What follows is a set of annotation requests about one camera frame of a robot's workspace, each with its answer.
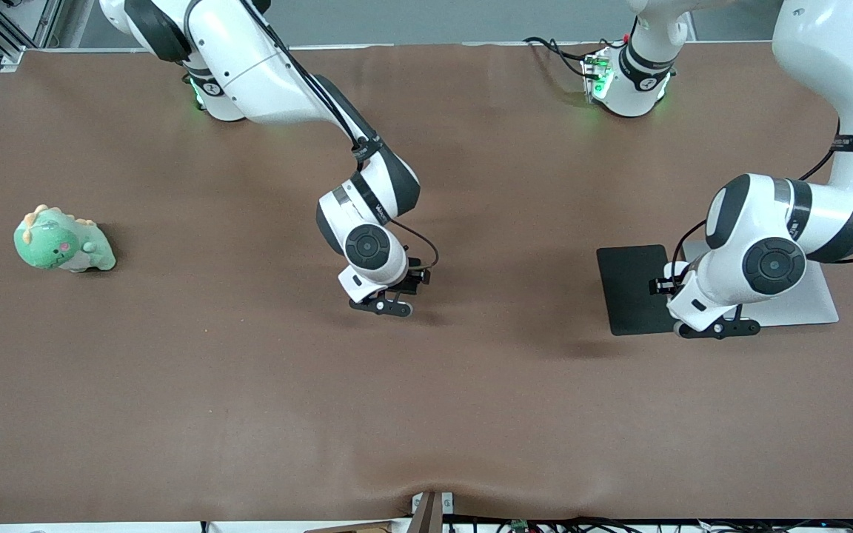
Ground black mouse pad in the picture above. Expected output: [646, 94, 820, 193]
[596, 245, 686, 337]

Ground silver laptop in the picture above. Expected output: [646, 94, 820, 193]
[682, 241, 840, 328]

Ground brown table mat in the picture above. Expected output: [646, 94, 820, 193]
[0, 41, 853, 523]

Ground green dinosaur plush toy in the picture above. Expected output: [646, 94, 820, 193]
[13, 204, 117, 273]

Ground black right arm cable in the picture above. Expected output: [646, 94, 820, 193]
[245, 0, 441, 271]

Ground brown camera mount post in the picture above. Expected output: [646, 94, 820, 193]
[410, 491, 455, 533]

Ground black base cables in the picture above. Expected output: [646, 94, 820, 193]
[523, 36, 623, 78]

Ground aluminium frame with black cables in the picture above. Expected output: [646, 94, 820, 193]
[0, 0, 64, 66]

